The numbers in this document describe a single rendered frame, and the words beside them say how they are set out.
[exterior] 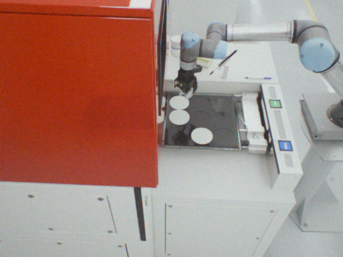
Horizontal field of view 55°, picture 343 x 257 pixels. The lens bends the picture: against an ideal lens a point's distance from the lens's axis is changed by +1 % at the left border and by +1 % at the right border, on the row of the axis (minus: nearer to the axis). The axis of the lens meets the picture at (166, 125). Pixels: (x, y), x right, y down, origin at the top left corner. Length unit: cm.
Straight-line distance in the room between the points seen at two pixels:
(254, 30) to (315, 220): 148
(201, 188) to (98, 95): 88
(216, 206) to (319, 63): 73
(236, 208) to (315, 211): 109
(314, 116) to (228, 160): 52
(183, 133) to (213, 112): 21
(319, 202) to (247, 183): 112
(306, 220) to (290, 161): 105
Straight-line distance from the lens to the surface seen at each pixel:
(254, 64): 191
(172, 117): 164
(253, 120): 171
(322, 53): 137
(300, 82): 344
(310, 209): 255
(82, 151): 90
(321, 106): 190
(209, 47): 137
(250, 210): 158
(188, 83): 148
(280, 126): 161
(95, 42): 64
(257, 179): 157
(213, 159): 159
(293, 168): 148
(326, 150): 179
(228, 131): 161
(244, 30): 148
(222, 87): 178
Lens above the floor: 210
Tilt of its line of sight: 49 degrees down
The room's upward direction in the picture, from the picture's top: straight up
